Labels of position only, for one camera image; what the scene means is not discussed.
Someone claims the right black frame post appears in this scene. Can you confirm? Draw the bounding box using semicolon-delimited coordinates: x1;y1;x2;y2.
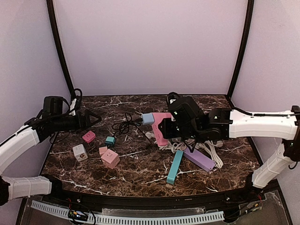
226;0;255;99

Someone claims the white cube socket adapter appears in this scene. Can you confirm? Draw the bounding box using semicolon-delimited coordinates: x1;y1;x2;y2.
73;144;88;162

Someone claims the small circuit board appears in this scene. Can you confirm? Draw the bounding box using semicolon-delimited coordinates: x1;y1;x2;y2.
67;210;88;221

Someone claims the small salmon pink adapter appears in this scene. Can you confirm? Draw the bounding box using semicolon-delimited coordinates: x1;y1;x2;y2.
99;146;108;156

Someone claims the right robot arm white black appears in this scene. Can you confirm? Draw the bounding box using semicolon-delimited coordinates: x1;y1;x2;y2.
158;105;300;189

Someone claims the black cable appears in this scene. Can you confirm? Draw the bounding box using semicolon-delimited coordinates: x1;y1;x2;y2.
111;112;155;148

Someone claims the black frame post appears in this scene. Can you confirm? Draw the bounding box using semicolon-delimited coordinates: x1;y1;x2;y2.
226;0;255;99
46;0;75;98

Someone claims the pink power strip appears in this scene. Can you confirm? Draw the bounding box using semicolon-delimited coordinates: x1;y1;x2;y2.
151;112;171;147

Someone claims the pink plug adapter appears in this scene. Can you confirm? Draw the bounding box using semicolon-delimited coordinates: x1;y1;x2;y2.
82;131;96;143

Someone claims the pink cube socket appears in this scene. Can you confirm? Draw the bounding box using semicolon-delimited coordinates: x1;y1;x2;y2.
101;149;120;169

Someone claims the white coiled cable bundle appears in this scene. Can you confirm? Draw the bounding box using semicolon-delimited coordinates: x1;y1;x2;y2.
145;131;188;153

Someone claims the left black frame post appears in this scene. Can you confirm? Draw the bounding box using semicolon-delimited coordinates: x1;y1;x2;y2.
46;0;75;98

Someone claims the small teal adapter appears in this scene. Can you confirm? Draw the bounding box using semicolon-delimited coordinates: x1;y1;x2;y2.
105;136;115;148

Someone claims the white charger with cable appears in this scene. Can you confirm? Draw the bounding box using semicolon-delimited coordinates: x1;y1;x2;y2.
171;138;186;151

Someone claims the teal power strip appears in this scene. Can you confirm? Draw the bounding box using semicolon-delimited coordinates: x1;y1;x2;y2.
166;150;184;184

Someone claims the white slotted cable duct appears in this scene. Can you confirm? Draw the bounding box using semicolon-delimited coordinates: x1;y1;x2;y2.
31;201;225;225

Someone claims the purple power strip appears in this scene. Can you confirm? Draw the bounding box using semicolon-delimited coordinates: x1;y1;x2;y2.
183;148;216;172

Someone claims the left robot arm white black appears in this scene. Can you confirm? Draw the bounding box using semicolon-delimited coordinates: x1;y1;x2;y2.
0;96;102;205

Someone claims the light blue adapter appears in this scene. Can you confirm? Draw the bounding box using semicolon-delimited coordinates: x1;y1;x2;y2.
141;113;155;125

